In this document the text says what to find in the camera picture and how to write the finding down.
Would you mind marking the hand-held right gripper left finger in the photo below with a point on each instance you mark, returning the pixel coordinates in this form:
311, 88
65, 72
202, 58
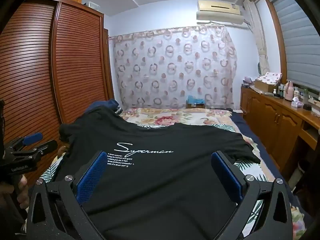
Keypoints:
91, 177

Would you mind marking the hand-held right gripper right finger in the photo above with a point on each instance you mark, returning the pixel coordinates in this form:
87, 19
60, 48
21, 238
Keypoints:
226, 177

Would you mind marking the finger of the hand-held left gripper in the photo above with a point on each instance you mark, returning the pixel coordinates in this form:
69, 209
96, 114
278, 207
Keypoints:
33, 138
46, 146

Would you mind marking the black printed t-shirt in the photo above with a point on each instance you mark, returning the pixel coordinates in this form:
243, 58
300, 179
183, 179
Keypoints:
160, 175

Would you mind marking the person's left hand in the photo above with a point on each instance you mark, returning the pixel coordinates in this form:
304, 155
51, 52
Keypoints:
22, 190

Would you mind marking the navy bed sheet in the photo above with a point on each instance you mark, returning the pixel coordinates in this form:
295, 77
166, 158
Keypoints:
262, 140

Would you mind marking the circle patterned folded garment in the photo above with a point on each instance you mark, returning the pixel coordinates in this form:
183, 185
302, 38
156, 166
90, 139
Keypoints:
118, 110

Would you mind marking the navy folded garment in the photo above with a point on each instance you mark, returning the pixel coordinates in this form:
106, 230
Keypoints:
111, 103

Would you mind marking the small brown box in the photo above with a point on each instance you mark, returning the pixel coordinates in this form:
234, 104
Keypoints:
195, 105

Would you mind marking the wooden sideboard cabinet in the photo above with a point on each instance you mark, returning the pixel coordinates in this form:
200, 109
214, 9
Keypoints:
275, 115

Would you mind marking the wooden louvered wardrobe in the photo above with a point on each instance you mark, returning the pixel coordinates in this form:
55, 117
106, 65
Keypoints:
75, 67

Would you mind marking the blue crumpled cloth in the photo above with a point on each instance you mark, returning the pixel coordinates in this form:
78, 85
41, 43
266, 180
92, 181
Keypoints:
195, 99

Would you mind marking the floral bedsheet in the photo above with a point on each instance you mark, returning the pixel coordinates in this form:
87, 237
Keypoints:
160, 116

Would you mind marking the cardboard box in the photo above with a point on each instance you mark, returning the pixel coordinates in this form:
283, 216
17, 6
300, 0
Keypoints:
263, 85

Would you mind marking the tissue box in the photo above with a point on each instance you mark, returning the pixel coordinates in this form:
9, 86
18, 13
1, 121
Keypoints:
296, 103

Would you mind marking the pink thermos jug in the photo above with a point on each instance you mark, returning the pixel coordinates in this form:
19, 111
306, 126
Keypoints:
290, 91

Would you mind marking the white floral cloth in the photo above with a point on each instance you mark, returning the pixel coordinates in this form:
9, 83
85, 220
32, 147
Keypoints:
272, 77

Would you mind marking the small desk fan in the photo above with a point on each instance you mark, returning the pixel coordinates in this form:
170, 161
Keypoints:
259, 68

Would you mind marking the circle print sheer curtain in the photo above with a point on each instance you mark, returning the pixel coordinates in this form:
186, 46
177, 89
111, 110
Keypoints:
175, 62

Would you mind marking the beige window curtain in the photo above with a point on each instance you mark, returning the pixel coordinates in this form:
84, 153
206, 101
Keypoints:
257, 37

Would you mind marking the clear storage box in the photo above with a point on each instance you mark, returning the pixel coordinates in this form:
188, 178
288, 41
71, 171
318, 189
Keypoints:
92, 4

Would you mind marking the grey window blind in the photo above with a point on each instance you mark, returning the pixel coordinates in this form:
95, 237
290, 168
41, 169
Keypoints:
295, 42

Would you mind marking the beige wall air conditioner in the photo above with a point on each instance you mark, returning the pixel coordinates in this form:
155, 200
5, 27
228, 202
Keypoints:
220, 10

